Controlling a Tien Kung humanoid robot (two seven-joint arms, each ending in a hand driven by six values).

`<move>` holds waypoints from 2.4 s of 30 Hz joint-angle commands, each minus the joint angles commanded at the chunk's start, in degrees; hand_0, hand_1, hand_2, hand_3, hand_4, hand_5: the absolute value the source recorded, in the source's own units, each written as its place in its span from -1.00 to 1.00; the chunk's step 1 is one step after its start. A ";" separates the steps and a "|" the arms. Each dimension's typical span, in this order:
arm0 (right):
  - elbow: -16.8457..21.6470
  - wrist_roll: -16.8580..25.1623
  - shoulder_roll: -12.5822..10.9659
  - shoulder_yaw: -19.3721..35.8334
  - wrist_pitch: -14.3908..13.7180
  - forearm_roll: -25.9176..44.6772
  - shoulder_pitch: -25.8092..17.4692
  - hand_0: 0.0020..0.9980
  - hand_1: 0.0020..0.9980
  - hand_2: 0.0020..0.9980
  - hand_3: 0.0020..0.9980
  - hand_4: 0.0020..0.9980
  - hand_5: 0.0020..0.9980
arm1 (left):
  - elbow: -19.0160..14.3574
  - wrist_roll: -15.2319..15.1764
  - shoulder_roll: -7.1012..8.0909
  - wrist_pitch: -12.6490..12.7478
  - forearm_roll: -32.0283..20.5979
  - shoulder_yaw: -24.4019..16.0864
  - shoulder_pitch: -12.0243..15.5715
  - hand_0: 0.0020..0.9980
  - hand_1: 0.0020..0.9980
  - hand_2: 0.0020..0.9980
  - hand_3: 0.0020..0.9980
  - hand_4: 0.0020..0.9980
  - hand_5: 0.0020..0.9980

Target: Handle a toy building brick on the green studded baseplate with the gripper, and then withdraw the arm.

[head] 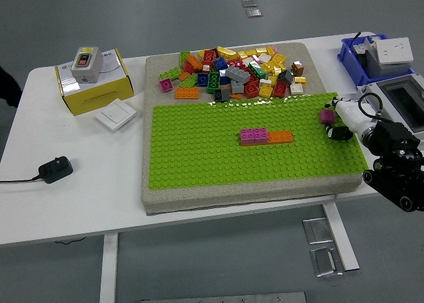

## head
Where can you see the black toy brick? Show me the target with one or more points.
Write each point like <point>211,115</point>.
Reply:
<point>218,95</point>

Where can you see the green long toy brick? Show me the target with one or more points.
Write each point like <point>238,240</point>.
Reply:
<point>189,81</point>
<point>169,73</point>

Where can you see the dark grey sloped toy brick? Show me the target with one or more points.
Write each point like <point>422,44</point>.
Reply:
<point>285,76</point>

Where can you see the grey square toy brick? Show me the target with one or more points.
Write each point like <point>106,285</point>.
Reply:
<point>237,87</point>

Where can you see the yellow and white cardboard box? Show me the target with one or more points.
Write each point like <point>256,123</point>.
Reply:
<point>99,97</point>

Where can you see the grey long toy brick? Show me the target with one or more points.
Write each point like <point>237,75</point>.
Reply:
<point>238,73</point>

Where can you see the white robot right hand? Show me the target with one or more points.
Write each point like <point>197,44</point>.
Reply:
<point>349,115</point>

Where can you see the black power adapter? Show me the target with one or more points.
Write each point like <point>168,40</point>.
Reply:
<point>54,169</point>

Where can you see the small metal floor plate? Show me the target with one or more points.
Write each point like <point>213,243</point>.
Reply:
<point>249,3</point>
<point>254,13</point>

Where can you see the grey push-button switch box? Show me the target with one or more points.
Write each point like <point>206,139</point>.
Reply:
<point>86,70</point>

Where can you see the white table foot bar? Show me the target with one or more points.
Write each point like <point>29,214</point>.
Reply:
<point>342,240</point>

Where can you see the grey distribution box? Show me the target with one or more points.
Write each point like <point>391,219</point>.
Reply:
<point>404,94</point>

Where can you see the yellow square toy brick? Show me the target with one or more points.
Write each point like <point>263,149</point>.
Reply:
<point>265,91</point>
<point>279,58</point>

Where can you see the yellow sloped toy brick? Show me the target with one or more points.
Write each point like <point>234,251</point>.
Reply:
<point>227,52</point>

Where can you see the orange flat long toy brick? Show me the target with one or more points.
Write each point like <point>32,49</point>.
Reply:
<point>187,93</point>

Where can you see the blue plastic bin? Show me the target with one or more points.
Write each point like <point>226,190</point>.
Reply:
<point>348,59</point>

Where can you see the green studded baseplate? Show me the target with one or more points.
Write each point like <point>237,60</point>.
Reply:
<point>198,157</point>

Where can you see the white square toy brick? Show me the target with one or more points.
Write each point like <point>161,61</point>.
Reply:
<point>265,57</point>
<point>296,89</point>

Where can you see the grey-brown foam mat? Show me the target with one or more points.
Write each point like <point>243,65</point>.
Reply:
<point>155,64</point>

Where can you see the green upright toy brick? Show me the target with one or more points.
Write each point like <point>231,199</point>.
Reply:
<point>184,57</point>

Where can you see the small orange toy brick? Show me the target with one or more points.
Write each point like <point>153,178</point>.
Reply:
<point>184,76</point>

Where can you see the grey block under socket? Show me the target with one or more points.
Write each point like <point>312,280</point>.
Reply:
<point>381,69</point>

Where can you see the brown toy brick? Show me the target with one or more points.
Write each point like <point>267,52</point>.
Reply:
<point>298,69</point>

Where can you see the white table leg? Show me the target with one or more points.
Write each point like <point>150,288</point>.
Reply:
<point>108,270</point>

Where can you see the blue square toy brick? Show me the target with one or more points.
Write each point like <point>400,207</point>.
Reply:
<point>202,79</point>
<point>220,63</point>

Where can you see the pink toy brick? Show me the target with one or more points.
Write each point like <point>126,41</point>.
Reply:
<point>273,49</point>

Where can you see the black stick in bin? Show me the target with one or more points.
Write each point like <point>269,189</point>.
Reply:
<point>356,37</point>

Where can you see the white wall switch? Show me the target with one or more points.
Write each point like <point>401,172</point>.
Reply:
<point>116,114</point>

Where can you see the white wall socket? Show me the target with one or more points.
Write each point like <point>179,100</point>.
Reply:
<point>395,51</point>

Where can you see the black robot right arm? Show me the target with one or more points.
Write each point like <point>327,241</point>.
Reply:
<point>394,140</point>

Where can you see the dark green toy brick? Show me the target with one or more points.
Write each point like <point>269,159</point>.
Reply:
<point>214,82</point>

